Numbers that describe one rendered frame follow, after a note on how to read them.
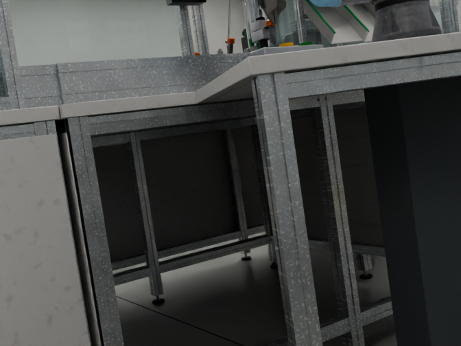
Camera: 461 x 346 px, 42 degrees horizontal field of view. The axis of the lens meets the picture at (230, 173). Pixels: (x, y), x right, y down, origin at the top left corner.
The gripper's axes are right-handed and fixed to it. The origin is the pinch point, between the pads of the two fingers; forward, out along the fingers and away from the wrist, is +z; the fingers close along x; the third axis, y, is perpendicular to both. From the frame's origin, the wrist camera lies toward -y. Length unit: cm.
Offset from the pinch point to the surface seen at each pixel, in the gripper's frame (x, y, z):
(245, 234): 76, -152, 91
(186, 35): -19.3, -19.7, -0.4
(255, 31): -2.1, -6.7, 2.0
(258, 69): -59, 69, 24
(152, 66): -48, 12, 13
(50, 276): -83, 17, 57
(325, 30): 20.5, 0.5, 3.8
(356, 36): 31.5, 2.9, 6.7
